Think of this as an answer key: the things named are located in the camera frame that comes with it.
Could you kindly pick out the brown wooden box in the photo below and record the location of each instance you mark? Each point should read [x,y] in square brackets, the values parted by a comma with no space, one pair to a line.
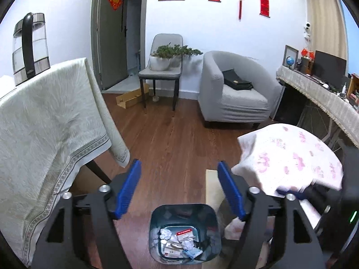
[305,66]

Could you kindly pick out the flat cardboard box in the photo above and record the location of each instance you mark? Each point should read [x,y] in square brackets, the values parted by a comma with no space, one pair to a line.
[131,96]

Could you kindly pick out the small white glue bottle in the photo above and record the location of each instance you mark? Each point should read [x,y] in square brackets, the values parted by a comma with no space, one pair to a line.
[345,88]

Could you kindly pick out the small blue globe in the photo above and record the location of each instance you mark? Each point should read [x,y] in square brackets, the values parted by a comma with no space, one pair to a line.
[290,60]

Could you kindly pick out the grey armchair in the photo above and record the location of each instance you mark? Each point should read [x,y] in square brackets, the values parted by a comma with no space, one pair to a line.
[238,103]

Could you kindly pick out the wooden desk organizer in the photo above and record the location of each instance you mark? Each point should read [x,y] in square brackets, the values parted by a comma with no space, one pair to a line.
[354,89]

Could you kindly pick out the glass electric kettle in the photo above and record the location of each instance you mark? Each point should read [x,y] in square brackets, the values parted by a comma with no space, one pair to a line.
[30,47]

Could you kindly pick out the beige curtain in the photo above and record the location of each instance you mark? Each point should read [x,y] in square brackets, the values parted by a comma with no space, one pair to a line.
[325,19]

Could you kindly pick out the grey-green patterned tablecloth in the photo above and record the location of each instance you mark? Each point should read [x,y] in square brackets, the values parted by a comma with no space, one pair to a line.
[50,123]

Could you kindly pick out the black monitor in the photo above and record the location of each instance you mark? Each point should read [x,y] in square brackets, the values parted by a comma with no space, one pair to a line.
[329,67]

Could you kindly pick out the blue plastic packet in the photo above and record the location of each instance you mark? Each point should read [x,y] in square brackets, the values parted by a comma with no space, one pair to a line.
[193,253]

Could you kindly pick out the grey dining chair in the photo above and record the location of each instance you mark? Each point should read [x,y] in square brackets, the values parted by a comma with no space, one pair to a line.
[160,74]

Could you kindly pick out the red diamond door decoration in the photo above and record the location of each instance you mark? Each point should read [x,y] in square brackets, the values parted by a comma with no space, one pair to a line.
[115,1]

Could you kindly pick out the beige fringed desk cloth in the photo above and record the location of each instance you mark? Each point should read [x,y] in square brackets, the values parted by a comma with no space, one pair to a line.
[322,101]

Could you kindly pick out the white barcode carton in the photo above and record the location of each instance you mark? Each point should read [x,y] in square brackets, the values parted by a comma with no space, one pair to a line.
[184,234]

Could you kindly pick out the black bag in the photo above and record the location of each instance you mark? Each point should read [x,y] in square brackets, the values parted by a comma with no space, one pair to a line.
[237,80]

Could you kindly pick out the grey door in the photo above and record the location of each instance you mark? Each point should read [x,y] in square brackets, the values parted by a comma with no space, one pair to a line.
[112,47]

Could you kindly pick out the small red flags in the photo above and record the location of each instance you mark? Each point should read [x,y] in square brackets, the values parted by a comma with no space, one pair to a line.
[306,53]

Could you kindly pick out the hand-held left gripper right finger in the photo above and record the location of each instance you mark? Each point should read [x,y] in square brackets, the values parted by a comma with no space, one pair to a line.
[230,190]

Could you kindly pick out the white desk frame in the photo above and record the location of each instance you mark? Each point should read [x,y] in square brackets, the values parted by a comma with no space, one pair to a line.
[332,129]

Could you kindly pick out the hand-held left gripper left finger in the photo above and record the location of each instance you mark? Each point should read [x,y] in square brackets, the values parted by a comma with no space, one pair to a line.
[127,190]

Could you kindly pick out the potted plant in white pot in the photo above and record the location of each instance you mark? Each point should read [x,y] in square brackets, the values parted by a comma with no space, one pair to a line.
[160,63]
[188,51]

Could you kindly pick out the picture frame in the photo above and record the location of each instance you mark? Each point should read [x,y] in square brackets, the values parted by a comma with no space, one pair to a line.
[290,51]

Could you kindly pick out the dark grey waste bin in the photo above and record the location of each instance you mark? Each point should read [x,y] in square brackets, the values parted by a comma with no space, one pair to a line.
[182,215]

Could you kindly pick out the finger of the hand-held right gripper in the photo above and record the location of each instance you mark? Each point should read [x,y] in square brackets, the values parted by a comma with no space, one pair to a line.
[289,194]

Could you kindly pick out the white security camera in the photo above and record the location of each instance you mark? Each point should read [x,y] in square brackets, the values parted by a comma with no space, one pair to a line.
[308,29]

